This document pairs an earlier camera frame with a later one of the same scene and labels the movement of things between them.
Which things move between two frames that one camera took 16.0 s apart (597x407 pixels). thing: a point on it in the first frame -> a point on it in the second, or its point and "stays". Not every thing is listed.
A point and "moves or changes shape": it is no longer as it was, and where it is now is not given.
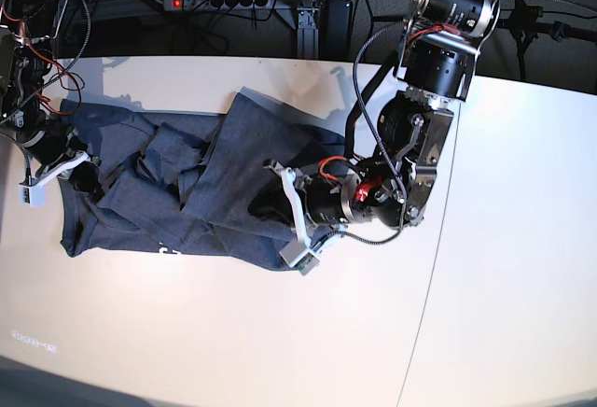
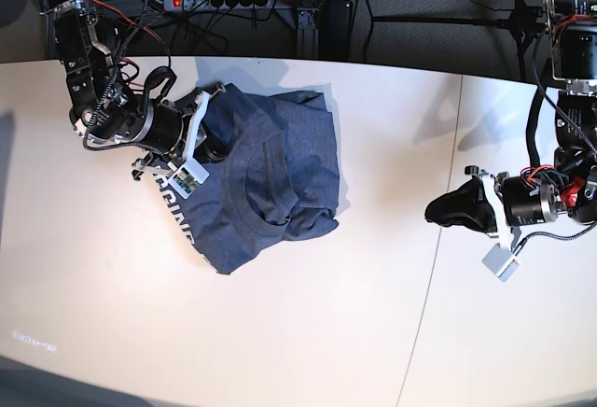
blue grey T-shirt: x=184 y=184 moves or changes shape
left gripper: x=58 y=150 -> x=168 y=130
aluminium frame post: x=307 y=31 stays
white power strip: x=219 y=1 stays
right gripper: x=318 y=204 -> x=518 y=202
